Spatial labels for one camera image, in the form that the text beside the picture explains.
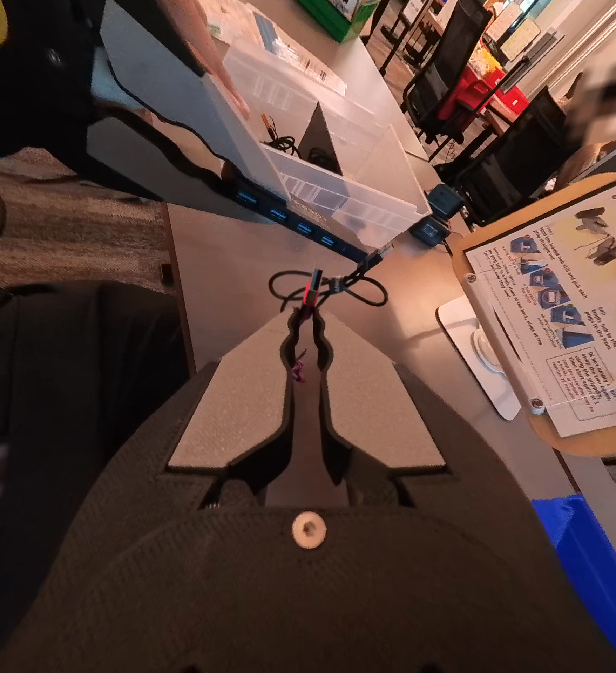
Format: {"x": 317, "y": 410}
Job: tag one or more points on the person's left hand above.
{"x": 208, "y": 52}

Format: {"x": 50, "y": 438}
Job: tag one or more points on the white stand base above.
{"x": 476, "y": 357}

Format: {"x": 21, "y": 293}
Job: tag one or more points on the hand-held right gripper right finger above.
{"x": 381, "y": 415}

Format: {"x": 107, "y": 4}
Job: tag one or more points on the barcode paper sheet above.
{"x": 308, "y": 63}

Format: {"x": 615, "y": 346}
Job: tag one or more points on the translucent plastic storage bin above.
{"x": 350, "y": 173}

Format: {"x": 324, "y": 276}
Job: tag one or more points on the tan display board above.
{"x": 592, "y": 444}

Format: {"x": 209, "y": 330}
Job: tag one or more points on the grey usb hub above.
{"x": 297, "y": 226}

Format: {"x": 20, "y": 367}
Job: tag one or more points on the black charging case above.
{"x": 439, "y": 215}

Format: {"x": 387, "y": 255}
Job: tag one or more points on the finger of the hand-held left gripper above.
{"x": 155, "y": 163}
{"x": 181, "y": 100}

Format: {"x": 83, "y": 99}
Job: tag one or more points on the black office chair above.
{"x": 518, "y": 163}
{"x": 444, "y": 68}

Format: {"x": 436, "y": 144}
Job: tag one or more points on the printed instruction sheet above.
{"x": 576, "y": 294}

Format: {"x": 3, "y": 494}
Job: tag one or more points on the blue plastic storage bin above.
{"x": 602, "y": 578}

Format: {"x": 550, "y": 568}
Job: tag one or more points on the green storage bin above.
{"x": 339, "y": 16}

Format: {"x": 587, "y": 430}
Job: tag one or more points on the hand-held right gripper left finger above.
{"x": 234, "y": 415}

